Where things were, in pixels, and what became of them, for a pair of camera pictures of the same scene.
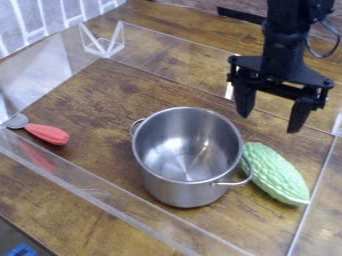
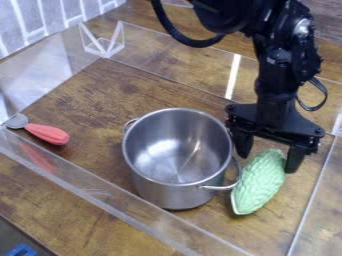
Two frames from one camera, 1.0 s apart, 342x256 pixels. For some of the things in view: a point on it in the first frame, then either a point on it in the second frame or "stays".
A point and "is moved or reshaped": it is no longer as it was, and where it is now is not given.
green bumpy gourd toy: x=272 y=178 → x=257 y=182
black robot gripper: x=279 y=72 → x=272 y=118
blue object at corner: x=21 y=250 stays
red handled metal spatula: x=42 y=132 stays
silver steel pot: x=188 y=150 is moved or reshaped
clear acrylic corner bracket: x=101 y=46 stays
